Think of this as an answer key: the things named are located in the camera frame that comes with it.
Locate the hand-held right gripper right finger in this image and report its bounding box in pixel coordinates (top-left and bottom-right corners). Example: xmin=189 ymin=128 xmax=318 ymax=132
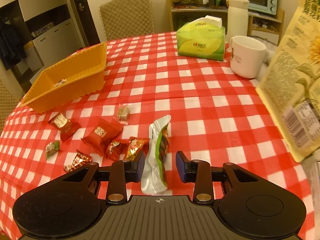
xmin=176 ymin=151 xmax=259 ymax=205

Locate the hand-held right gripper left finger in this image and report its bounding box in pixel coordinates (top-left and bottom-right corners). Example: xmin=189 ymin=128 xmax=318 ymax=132
xmin=64 ymin=152 xmax=146 ymax=205

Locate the silver green snack packet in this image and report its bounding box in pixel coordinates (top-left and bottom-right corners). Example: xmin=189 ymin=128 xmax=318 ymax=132
xmin=141 ymin=115 xmax=172 ymax=195

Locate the red candy with white print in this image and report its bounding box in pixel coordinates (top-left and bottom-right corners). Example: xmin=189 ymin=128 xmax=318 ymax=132
xmin=106 ymin=140 xmax=128 ymax=162

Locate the yellow plastic tray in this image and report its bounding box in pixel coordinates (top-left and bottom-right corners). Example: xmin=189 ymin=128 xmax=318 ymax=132
xmin=21 ymin=42 xmax=108 ymax=113

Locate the gold red foil candy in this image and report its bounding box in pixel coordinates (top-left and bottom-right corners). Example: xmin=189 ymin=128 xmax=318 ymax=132
xmin=124 ymin=137 xmax=150 ymax=162

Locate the large red snack packet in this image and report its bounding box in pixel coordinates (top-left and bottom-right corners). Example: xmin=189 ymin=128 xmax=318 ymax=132
xmin=81 ymin=118 xmax=124 ymax=155

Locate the clear wrapped brown candy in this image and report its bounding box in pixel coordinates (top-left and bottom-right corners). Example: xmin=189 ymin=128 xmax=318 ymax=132
xmin=117 ymin=103 xmax=132 ymax=126

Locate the red white twisted candy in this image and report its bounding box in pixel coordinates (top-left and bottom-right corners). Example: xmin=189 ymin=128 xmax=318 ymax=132
xmin=64 ymin=149 xmax=93 ymax=172

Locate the red white checkered tablecloth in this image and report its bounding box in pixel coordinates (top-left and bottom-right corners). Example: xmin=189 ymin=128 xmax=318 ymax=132
xmin=0 ymin=31 xmax=320 ymax=240

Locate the dark red snack packet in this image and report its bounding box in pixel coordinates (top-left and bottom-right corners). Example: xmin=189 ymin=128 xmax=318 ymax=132
xmin=48 ymin=112 xmax=81 ymax=142

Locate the small green candy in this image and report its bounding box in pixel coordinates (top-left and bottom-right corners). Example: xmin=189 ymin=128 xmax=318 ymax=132
xmin=45 ymin=141 xmax=61 ymax=159

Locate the white mug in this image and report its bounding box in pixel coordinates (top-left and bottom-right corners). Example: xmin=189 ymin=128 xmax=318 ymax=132
xmin=229 ymin=35 xmax=267 ymax=79

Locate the green tissue box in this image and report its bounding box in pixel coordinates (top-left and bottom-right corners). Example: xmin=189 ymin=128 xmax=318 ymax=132
xmin=176 ymin=15 xmax=226 ymax=62

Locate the cream sunflower seed bag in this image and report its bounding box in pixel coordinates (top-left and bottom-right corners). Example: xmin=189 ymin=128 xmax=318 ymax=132
xmin=255 ymin=0 xmax=320 ymax=163

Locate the low quilted beige chair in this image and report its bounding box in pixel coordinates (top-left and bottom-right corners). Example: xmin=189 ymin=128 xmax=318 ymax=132
xmin=0 ymin=77 xmax=24 ymax=133

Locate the tall quilted beige chair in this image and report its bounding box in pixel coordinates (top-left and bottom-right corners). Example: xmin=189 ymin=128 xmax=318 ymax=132
xmin=99 ymin=0 xmax=155 ymax=42

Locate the dark brown door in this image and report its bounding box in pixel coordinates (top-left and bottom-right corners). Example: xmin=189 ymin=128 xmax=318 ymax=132
xmin=67 ymin=0 xmax=100 ymax=50

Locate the white thermos jug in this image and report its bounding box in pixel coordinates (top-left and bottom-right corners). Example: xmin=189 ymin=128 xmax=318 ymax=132
xmin=226 ymin=0 xmax=250 ymax=44

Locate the dark hanging jacket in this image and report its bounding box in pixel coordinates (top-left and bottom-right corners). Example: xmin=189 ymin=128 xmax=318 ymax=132
xmin=0 ymin=20 xmax=27 ymax=70

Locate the wooden shelf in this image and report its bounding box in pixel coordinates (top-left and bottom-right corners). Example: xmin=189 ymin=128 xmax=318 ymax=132
xmin=167 ymin=0 xmax=285 ymax=45

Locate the white dark wall cabinet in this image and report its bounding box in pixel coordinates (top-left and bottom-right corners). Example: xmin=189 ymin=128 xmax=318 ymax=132
xmin=0 ymin=0 xmax=85 ymax=95

